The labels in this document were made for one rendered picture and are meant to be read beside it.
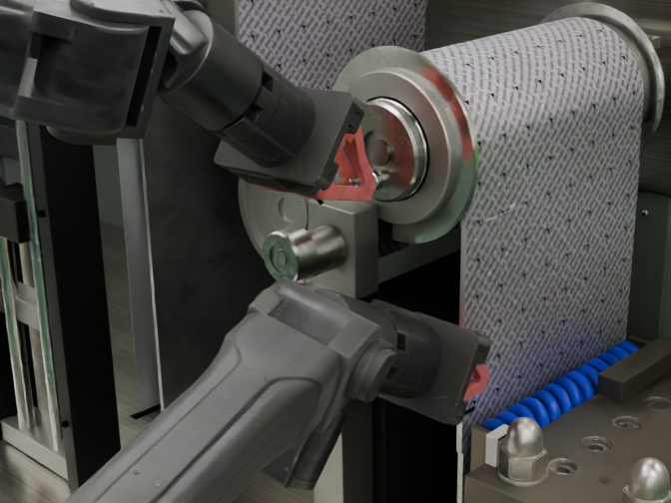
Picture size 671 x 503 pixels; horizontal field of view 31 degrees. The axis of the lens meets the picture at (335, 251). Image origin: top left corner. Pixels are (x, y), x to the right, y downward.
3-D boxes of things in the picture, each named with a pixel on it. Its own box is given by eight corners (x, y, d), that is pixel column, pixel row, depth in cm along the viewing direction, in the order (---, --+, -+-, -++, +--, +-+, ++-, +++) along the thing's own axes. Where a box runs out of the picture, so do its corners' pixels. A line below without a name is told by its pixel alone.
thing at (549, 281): (455, 451, 93) (461, 227, 86) (619, 354, 108) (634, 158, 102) (460, 453, 92) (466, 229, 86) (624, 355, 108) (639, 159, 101)
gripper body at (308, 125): (333, 196, 77) (262, 145, 71) (228, 174, 84) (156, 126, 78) (371, 106, 78) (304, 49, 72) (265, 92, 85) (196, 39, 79)
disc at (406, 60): (321, 210, 95) (329, 27, 89) (325, 208, 96) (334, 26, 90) (464, 270, 86) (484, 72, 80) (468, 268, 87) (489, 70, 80)
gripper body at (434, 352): (463, 428, 83) (402, 414, 77) (356, 383, 89) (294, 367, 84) (494, 340, 83) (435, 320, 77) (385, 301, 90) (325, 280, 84)
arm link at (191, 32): (153, 100, 69) (215, 25, 69) (110, 49, 74) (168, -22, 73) (228, 152, 75) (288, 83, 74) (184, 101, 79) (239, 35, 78)
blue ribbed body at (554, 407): (470, 456, 93) (471, 416, 92) (620, 366, 107) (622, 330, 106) (507, 472, 91) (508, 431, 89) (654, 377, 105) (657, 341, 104)
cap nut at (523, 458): (487, 474, 86) (488, 419, 85) (517, 455, 89) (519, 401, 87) (528, 492, 84) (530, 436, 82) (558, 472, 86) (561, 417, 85)
